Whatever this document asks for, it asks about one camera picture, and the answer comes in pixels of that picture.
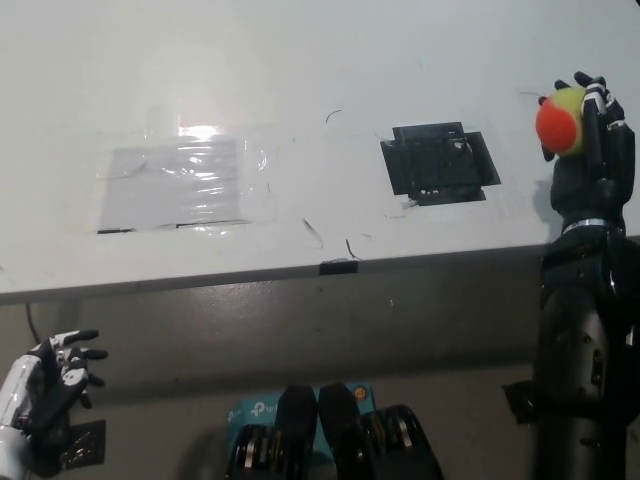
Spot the robot right black hand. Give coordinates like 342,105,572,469
537,71,640,230

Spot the robot left white black hand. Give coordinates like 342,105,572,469
0,328,110,437

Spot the black floor tape patch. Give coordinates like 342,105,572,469
59,419,107,471
501,379,540,427

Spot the grey sheet under clear tape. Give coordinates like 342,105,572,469
94,124,279,236

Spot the black tape square patch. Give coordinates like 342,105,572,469
378,121,502,207

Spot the teal tp-link box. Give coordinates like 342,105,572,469
227,382,375,459

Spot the small black edge tape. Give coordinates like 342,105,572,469
317,259,360,277

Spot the thin dark cable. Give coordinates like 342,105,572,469
24,302,42,347

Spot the orange yellow Wilson tennis ball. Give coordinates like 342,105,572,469
534,87,587,159

